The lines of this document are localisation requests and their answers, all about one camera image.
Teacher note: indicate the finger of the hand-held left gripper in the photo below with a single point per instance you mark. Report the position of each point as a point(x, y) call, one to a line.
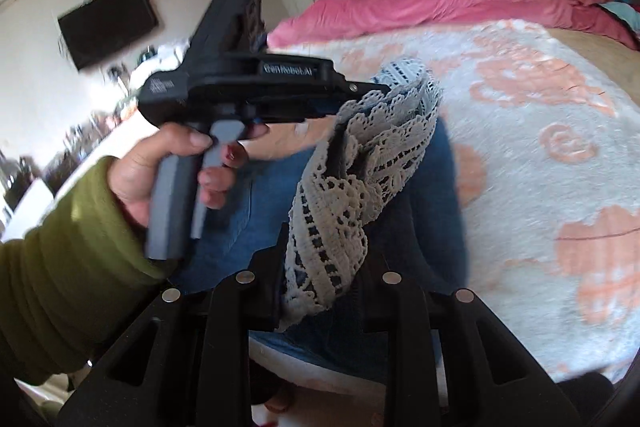
point(365, 89)

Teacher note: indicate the beige bed sheet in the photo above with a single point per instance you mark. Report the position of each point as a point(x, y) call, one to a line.
point(600, 52)

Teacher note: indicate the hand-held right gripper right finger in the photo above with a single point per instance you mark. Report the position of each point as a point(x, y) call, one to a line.
point(410, 322)

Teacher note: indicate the person's bare foot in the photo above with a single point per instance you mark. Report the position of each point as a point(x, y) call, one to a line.
point(278, 400)

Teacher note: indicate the white orange floral blanket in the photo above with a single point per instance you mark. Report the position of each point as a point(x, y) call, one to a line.
point(525, 157)

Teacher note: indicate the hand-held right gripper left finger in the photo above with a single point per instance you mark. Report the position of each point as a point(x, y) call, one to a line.
point(230, 322)

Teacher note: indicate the teal striped cloth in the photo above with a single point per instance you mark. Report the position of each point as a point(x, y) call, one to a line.
point(622, 12)

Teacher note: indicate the person's left forearm green sleeve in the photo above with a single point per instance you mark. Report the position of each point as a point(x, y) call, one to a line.
point(60, 282)

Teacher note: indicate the person's left hand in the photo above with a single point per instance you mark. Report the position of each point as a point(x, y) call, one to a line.
point(135, 172)

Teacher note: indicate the pink duvet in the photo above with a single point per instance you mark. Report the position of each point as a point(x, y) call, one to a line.
point(450, 2)

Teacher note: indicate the black wall television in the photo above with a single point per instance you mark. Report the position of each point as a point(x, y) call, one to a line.
point(107, 27)

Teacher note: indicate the blue denim pants lace trim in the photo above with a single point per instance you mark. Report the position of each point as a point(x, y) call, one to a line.
point(430, 207)

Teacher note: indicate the white dresser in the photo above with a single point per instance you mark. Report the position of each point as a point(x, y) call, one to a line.
point(27, 207)

